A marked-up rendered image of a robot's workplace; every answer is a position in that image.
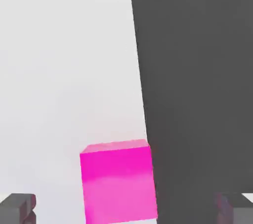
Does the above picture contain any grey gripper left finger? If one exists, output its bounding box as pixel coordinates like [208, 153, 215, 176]
[0, 193, 37, 224]

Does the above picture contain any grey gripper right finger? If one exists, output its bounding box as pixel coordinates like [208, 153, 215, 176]
[214, 192, 253, 224]

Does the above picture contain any small magenta cube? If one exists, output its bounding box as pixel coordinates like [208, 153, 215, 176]
[79, 139, 158, 224]

